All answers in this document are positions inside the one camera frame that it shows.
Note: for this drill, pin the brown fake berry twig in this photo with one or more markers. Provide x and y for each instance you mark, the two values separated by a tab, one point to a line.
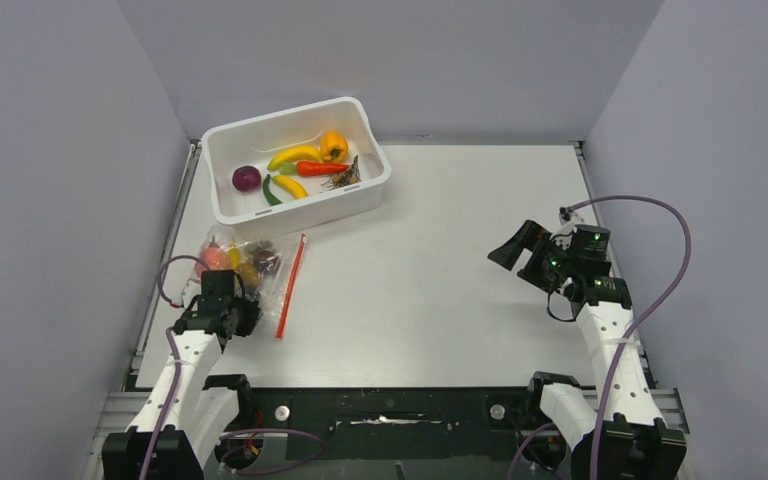
346	178

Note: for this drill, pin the orange yellow fake pepper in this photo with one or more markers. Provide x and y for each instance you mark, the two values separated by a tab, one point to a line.
334	147

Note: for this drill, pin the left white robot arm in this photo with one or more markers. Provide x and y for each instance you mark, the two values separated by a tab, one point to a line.
180	424

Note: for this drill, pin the orange fake carrot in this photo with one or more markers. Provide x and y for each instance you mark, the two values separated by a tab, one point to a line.
312	169

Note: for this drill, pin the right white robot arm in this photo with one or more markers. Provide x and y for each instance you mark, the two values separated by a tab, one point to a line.
626	436

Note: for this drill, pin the purple fake onion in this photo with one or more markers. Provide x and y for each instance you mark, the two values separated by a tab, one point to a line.
246	179

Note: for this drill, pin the dark purple fake fruit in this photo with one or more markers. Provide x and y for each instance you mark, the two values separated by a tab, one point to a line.
266	261

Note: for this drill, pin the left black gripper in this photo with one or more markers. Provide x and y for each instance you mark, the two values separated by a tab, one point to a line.
250	322

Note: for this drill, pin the white plastic bin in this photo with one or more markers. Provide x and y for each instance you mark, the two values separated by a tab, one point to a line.
256	141

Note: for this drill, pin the clear zip top bag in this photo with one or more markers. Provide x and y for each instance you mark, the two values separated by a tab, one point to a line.
275	291

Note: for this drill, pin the green fake chili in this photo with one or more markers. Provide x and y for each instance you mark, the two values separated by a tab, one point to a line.
268	194

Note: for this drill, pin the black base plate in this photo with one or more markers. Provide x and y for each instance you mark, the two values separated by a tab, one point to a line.
394	423

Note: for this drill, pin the small yellow fake banana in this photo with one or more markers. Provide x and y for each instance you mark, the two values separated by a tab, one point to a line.
291	186

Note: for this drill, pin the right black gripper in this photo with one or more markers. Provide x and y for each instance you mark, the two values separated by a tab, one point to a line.
532	237

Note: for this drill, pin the fake peach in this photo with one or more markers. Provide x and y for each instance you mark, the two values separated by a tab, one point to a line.
213	257

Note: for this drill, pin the brown fake kiwi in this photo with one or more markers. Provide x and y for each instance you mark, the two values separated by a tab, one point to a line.
250	275

